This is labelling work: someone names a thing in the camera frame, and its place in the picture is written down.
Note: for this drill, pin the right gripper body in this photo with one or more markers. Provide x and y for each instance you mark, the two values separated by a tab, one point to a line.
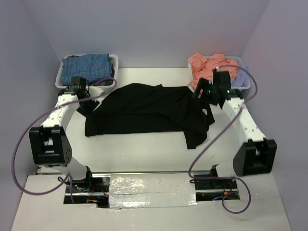
211	89

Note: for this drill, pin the blue checkered folded shirt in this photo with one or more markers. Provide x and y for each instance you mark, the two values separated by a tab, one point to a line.
84	67

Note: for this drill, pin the lavender shirt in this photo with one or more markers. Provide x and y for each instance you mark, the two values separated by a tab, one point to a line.
241	81

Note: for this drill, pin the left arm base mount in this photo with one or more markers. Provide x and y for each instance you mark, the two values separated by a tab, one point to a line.
97	194

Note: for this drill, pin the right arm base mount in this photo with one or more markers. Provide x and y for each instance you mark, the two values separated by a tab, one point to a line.
215	190

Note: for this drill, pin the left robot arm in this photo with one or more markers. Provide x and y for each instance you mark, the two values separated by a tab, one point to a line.
49	143

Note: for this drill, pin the orange pink shirt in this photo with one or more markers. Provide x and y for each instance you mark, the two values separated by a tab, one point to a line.
202	67

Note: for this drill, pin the left white plastic basket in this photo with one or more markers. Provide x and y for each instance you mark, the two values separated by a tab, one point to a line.
97	69

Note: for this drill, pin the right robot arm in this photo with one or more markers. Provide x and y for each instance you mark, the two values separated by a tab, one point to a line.
257	153

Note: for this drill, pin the black long sleeve shirt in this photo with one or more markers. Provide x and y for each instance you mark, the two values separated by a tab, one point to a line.
140	108

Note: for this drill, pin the right white plastic basket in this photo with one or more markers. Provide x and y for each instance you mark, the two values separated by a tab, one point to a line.
241	66

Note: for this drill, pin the silver foil tape cover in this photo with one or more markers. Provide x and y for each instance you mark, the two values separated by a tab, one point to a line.
151	190

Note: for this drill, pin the white plastic basket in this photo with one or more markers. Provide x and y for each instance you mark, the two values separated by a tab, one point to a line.
241	66
97	69

